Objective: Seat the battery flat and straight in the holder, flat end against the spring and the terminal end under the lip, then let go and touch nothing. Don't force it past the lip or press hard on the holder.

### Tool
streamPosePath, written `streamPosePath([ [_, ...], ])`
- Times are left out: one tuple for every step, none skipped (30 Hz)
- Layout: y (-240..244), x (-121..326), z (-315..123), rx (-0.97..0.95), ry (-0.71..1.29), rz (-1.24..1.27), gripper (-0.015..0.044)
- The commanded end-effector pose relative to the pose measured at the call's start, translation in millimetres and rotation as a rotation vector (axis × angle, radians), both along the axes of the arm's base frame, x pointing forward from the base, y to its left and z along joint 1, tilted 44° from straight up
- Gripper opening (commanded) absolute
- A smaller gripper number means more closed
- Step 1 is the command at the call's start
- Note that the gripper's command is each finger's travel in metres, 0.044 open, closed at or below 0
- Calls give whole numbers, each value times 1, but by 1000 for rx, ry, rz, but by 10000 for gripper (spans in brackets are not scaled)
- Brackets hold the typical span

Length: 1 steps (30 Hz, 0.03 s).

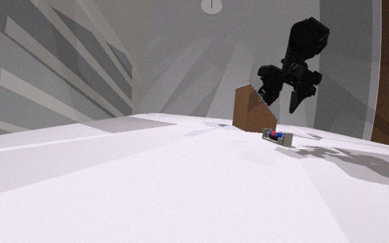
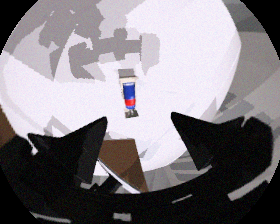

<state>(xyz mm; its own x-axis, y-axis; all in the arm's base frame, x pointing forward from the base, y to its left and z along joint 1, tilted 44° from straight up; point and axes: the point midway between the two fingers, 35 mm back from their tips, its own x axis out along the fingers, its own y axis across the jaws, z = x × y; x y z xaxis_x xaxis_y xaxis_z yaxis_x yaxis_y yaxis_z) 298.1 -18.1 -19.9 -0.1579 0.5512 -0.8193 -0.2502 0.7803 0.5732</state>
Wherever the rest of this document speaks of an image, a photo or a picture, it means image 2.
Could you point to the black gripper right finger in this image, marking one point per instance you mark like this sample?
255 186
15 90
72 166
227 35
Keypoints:
202 138

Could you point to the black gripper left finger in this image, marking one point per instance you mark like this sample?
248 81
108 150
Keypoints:
78 151

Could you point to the blue and red battery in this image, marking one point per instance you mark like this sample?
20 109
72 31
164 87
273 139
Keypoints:
129 95

